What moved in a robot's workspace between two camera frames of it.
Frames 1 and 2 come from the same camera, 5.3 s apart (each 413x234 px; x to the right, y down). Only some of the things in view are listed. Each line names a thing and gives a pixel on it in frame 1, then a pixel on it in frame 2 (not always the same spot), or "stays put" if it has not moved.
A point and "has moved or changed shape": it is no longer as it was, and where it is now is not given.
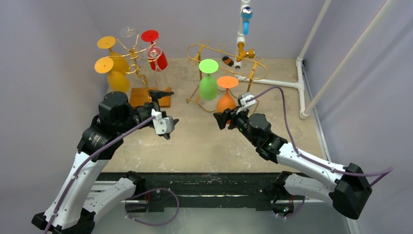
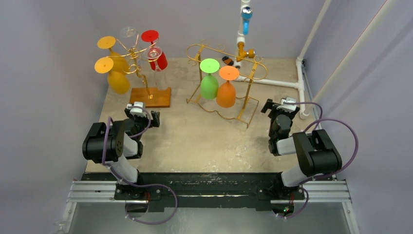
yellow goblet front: x=118 y=81 stays put
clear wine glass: x=128 y=31 stays put
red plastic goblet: x=157 y=59 stays put
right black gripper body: x=232 y=119 -> x=279 y=109
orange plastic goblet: x=226 y=101 has moved or changed shape
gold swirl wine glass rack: x=140 y=97 stays put
